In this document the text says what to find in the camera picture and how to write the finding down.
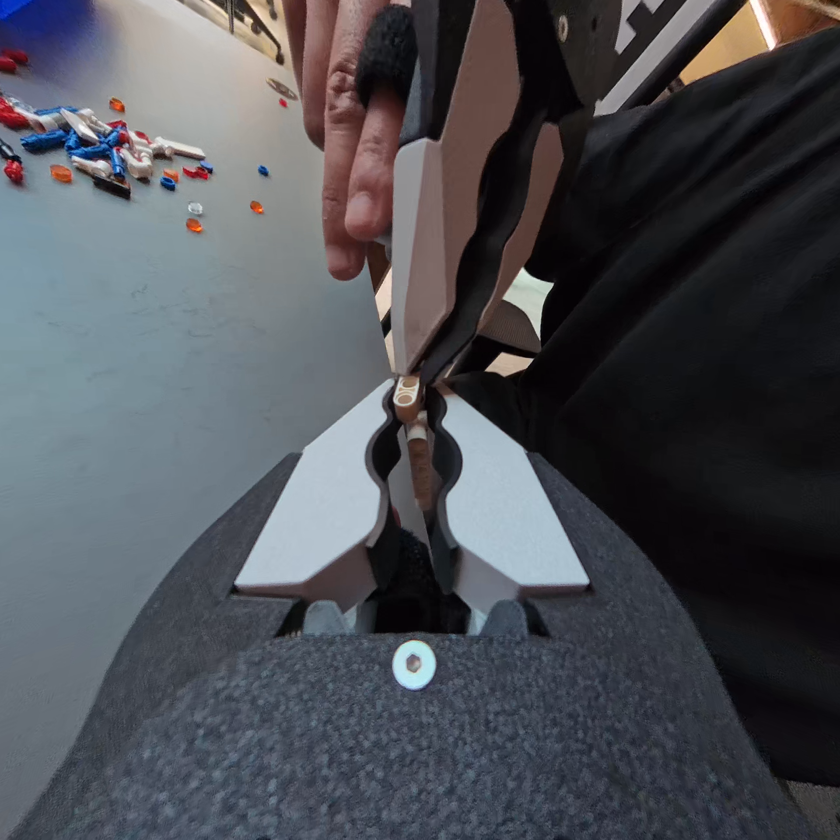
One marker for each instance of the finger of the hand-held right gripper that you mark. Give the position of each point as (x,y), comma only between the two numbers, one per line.
(541,177)
(433,249)

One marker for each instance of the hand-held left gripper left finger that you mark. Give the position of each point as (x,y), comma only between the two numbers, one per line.
(315,512)

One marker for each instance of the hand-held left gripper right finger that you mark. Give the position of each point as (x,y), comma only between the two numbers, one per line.
(512,518)

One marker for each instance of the white short lego beam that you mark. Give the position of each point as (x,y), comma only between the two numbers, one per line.
(423,466)

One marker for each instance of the small white lego connector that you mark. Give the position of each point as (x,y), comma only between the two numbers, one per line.
(407,397)

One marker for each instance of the pile of small lego pieces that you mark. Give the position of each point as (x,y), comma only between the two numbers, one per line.
(98,141)

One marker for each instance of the person's right hand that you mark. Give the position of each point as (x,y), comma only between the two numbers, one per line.
(341,164)

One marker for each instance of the black framed marker sign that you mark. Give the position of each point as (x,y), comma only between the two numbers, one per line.
(656,52)

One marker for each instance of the person's black shirt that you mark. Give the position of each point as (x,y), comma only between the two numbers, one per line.
(689,394)

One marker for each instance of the blue plastic bin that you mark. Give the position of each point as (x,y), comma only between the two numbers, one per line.
(33,6)

